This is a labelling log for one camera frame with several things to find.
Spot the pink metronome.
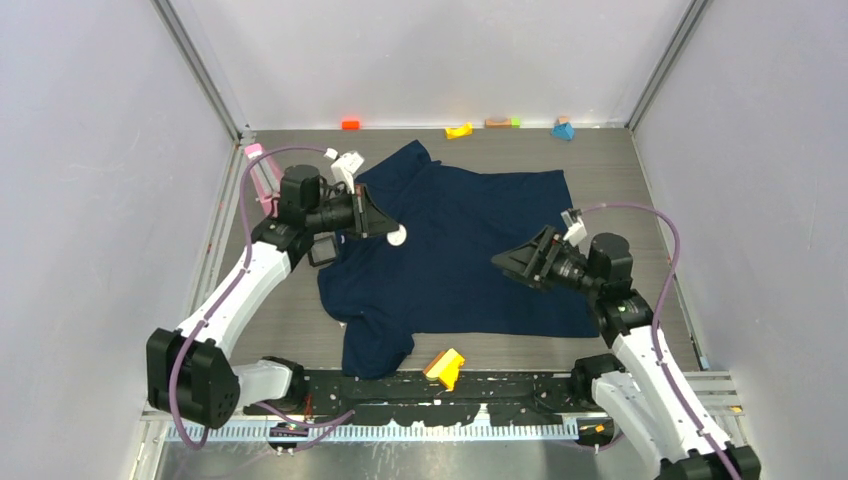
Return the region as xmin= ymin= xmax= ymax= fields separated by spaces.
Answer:
xmin=250 ymin=155 xmax=282 ymax=216

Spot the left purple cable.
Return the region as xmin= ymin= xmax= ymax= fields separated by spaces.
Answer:
xmin=165 ymin=145 xmax=359 ymax=453

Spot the tan flat block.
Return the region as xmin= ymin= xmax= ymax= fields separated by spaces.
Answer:
xmin=484 ymin=118 xmax=512 ymax=129

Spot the blue triangle block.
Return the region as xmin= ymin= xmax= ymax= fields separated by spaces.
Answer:
xmin=551 ymin=122 xmax=576 ymax=141

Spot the navy blue t-shirt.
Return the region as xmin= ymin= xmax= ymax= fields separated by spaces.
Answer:
xmin=318 ymin=140 xmax=597 ymax=379

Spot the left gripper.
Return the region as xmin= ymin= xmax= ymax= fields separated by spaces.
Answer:
xmin=306 ymin=184 xmax=398 ymax=241

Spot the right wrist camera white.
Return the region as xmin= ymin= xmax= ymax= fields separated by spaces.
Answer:
xmin=561 ymin=208 xmax=587 ymax=247

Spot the white round brooch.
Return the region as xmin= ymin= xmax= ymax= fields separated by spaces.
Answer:
xmin=385 ymin=224 xmax=407 ymax=247

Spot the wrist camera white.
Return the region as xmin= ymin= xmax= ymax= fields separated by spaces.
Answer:
xmin=561 ymin=208 xmax=587 ymax=247
xmin=323 ymin=148 xmax=364 ymax=193

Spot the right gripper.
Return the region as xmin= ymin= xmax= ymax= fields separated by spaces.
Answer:
xmin=491 ymin=225 xmax=602 ymax=297

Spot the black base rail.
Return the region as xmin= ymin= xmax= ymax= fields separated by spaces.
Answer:
xmin=270 ymin=370 xmax=603 ymax=427

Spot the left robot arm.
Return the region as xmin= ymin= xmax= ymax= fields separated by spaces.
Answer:
xmin=146 ymin=165 xmax=407 ymax=429

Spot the purple cable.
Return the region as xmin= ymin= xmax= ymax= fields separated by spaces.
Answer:
xmin=165 ymin=145 xmax=359 ymax=453
xmin=576 ymin=202 xmax=743 ymax=480

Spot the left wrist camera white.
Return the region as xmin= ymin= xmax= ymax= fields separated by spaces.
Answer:
xmin=323 ymin=148 xmax=364 ymax=193

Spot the black frame stand near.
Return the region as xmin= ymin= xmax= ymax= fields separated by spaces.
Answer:
xmin=307 ymin=232 xmax=339 ymax=268

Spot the yellow orange block stack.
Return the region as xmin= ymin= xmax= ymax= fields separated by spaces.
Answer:
xmin=422 ymin=348 xmax=466 ymax=392

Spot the yellow arch block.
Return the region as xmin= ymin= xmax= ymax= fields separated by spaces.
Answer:
xmin=444 ymin=122 xmax=474 ymax=140

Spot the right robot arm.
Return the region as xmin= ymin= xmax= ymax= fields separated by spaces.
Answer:
xmin=492 ymin=226 xmax=762 ymax=479

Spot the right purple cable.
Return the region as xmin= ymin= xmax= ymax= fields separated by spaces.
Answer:
xmin=576 ymin=202 xmax=743 ymax=480

